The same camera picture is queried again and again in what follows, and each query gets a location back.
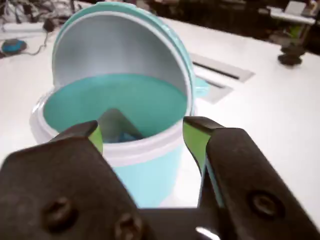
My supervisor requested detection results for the blue computer mouse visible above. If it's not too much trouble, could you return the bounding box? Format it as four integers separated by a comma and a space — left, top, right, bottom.
1, 38, 27, 55

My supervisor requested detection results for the white background desk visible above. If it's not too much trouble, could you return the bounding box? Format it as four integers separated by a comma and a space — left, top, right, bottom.
258, 6, 317, 26

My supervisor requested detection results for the teal swing-lid bin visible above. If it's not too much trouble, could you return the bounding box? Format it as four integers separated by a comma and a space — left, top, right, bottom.
29, 1, 211, 208

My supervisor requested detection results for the black power adapter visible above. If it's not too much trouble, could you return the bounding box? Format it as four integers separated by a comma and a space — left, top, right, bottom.
42, 17, 55, 33

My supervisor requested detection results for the silver table cable hatch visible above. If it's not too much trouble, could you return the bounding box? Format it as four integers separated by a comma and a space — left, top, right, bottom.
190, 52, 255, 83

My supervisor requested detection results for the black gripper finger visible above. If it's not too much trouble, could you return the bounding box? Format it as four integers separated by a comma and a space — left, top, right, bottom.
0, 119, 151, 240
183, 116, 320, 240

